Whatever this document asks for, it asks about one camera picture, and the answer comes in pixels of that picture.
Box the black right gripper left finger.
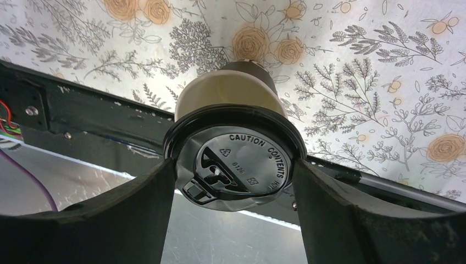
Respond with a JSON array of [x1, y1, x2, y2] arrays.
[[1, 159, 175, 263]]

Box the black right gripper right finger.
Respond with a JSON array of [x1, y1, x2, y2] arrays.
[[292, 159, 465, 263]]

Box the black plastic cup lid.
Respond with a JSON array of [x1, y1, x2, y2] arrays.
[[163, 104, 306, 212]]

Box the black paper coffee cup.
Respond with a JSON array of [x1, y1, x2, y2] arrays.
[[174, 59, 287, 120]]

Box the floral patterned table mat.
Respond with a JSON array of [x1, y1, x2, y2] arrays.
[[1, 1, 465, 202]]

